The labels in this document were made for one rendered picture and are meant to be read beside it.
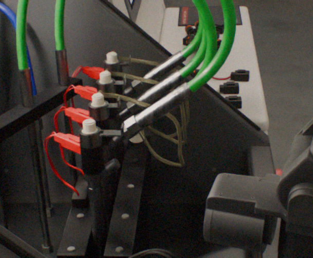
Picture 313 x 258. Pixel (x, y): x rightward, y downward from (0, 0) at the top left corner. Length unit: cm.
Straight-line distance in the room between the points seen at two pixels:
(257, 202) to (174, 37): 106
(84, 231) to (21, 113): 20
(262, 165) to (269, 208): 53
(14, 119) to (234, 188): 45
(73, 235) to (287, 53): 350
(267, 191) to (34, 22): 63
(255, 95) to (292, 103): 234
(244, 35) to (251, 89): 32
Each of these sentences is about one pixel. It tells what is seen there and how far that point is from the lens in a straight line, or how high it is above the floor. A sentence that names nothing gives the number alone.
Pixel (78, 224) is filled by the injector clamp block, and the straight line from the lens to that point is 98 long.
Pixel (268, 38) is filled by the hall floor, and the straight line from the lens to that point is 462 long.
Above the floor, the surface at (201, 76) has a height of 121.
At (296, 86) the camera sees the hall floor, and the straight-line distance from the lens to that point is 390.
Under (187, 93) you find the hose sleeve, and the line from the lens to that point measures 84.
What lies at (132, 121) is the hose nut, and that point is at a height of 115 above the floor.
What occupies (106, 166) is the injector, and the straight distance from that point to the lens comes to 90.
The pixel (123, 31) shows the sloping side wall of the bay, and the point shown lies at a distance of 116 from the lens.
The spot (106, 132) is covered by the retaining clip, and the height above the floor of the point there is 113.
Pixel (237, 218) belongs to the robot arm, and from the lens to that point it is 66.
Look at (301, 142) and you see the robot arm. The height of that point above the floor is 124.
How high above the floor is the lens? 153
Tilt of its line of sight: 27 degrees down
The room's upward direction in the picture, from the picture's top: 2 degrees counter-clockwise
